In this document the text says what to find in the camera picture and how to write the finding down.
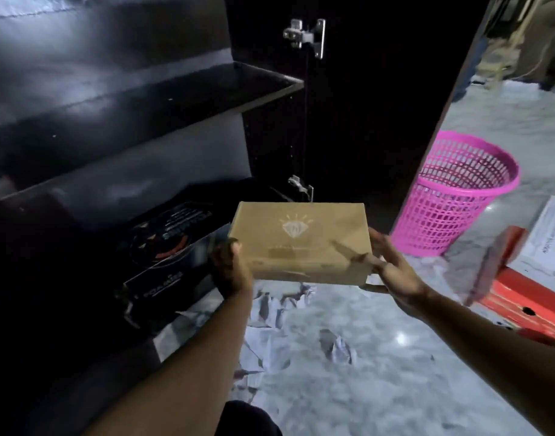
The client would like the person's right hand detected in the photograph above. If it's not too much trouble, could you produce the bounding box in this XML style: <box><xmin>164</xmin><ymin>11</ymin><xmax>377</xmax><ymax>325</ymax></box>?
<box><xmin>350</xmin><ymin>227</ymin><xmax>434</xmax><ymax>319</ymax></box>

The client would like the person's left hand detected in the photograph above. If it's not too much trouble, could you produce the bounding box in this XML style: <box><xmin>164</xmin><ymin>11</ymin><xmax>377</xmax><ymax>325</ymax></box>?
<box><xmin>208</xmin><ymin>238</ymin><xmax>254</xmax><ymax>300</ymax></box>

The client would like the brown cardboard shoe box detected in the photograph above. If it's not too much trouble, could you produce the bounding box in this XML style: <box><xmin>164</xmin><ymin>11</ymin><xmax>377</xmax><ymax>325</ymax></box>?
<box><xmin>228</xmin><ymin>202</ymin><xmax>375</xmax><ymax>287</ymax></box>

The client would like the person's left forearm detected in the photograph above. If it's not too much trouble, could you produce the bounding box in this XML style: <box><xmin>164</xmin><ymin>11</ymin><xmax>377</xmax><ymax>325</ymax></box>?
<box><xmin>84</xmin><ymin>286</ymin><xmax>254</xmax><ymax>436</ymax></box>

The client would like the person's right forearm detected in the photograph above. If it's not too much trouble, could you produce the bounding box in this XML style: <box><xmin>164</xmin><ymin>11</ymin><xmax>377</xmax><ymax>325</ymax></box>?
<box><xmin>417</xmin><ymin>288</ymin><xmax>555</xmax><ymax>436</ymax></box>

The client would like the black shoe box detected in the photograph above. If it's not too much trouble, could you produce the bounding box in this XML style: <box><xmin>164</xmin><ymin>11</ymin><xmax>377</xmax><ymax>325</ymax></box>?
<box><xmin>115</xmin><ymin>202</ymin><xmax>233</xmax><ymax>323</ymax></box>

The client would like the silver cabinet hinge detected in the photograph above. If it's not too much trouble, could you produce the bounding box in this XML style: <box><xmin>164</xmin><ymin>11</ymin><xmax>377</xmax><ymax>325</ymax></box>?
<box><xmin>287</xmin><ymin>175</ymin><xmax>314</xmax><ymax>202</ymax></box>
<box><xmin>283</xmin><ymin>18</ymin><xmax>326</xmax><ymax>60</ymax></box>

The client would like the pink plastic mesh basket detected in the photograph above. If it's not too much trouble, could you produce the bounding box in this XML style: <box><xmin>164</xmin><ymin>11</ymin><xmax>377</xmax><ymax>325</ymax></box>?
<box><xmin>390</xmin><ymin>130</ymin><xmax>521</xmax><ymax>258</ymax></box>

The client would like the red box lid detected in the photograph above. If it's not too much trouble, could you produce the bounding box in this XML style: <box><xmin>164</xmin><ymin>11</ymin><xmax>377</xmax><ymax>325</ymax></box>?
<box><xmin>461</xmin><ymin>225</ymin><xmax>528</xmax><ymax>307</ymax></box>

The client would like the dark wooden cabinet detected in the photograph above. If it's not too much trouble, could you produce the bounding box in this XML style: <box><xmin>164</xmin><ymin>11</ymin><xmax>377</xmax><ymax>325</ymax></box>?
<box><xmin>0</xmin><ymin>0</ymin><xmax>312</xmax><ymax>436</ymax></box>

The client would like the dark cabinet door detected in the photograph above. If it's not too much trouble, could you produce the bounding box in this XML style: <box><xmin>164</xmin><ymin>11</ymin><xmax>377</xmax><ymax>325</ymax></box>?
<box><xmin>300</xmin><ymin>0</ymin><xmax>494</xmax><ymax>234</ymax></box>

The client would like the person's dark trouser knee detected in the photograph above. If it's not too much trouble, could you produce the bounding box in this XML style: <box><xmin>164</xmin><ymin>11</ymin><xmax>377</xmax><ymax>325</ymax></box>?
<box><xmin>222</xmin><ymin>400</ymin><xmax>283</xmax><ymax>436</ymax></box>

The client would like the red and white box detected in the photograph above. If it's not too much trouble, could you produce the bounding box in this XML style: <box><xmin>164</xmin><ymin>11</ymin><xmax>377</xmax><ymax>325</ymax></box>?
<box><xmin>479</xmin><ymin>195</ymin><xmax>555</xmax><ymax>343</ymax></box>

